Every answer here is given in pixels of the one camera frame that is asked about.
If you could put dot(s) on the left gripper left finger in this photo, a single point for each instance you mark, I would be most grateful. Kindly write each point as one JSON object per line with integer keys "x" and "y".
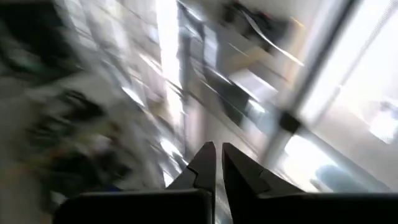
{"x": 202, "y": 168}

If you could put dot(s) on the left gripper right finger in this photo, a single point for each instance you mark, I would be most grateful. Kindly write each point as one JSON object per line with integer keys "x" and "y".
{"x": 242, "y": 174}

